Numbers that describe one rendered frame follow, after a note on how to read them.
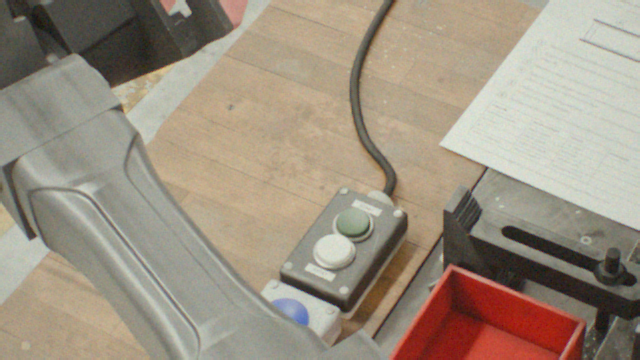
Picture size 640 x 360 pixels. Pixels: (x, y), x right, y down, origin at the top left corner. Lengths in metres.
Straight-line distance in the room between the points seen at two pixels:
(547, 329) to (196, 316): 0.55
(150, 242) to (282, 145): 0.67
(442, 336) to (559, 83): 0.31
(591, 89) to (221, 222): 0.37
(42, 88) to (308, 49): 0.69
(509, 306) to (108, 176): 0.52
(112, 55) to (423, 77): 0.58
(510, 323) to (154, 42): 0.44
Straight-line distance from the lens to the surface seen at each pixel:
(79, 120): 0.65
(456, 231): 1.09
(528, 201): 1.20
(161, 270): 0.58
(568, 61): 1.32
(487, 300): 1.08
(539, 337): 1.09
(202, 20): 0.77
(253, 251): 1.17
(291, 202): 1.20
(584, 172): 1.22
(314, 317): 1.09
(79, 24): 0.75
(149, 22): 0.77
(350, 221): 1.14
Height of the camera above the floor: 1.82
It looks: 49 degrees down
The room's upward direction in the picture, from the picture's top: 5 degrees counter-clockwise
